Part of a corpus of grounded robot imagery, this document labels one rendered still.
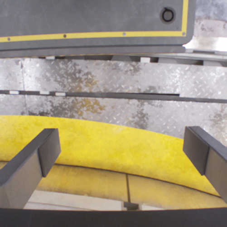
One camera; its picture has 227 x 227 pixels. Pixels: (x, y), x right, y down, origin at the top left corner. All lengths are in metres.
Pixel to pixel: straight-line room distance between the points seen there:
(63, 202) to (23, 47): 0.58
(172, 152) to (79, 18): 0.78
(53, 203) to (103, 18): 0.68
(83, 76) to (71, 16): 0.37
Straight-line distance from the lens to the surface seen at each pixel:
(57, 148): 0.17
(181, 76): 0.86
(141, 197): 0.89
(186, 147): 0.17
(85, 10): 0.50
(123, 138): 0.89
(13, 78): 0.95
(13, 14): 0.57
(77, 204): 0.76
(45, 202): 0.78
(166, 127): 0.90
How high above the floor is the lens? 0.80
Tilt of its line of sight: 73 degrees down
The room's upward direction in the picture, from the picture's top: 177 degrees counter-clockwise
